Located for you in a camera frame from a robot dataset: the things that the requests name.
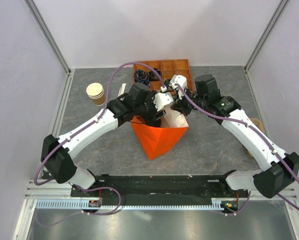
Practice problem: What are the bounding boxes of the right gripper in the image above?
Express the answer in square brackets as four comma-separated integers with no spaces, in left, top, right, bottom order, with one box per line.
[171,85,208,117]

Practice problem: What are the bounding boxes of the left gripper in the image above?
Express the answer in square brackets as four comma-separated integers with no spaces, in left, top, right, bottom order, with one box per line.
[134,90,166,125]

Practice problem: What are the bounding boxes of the orange paper bag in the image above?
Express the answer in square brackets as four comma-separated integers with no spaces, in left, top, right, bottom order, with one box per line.
[131,109,189,160]

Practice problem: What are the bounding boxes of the white straw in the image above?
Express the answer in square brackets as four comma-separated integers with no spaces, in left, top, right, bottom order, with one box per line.
[118,83,126,96]

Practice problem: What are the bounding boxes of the stack of paper cups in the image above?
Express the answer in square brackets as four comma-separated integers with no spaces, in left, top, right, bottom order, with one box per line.
[86,82,106,106]

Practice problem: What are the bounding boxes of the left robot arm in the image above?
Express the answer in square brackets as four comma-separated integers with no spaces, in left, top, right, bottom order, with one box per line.
[40,83,173,197]

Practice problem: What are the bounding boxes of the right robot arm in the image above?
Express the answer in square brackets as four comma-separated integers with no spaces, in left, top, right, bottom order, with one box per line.
[169,74,299,199]

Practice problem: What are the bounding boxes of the blue striped rolled tie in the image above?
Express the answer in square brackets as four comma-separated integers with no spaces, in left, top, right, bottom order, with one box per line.
[137,78,150,87]

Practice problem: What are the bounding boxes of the black brown rolled tie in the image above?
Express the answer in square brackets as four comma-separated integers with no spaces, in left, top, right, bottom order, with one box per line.
[148,68,162,82]

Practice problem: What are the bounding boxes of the wooden compartment tray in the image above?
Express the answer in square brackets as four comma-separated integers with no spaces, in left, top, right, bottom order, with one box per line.
[133,59,194,92]

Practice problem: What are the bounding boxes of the dark patterned rolled tie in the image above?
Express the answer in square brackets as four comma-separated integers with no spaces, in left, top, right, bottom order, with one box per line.
[134,69,147,82]

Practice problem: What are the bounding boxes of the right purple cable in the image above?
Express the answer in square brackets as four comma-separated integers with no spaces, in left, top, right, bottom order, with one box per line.
[175,83,299,216]

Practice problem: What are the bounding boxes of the purple cable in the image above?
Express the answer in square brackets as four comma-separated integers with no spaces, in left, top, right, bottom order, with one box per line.
[33,62,168,227]
[175,83,299,216]

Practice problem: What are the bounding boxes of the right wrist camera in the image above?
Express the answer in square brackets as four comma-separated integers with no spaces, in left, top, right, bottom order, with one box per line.
[168,74,187,100]

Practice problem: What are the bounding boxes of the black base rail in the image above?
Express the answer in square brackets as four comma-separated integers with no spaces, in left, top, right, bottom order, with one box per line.
[70,174,249,206]

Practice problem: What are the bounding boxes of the white cable duct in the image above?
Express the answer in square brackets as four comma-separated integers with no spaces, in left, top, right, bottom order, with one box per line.
[36,199,226,211]

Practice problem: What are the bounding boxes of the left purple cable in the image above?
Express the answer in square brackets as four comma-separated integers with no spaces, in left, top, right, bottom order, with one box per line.
[33,62,168,227]

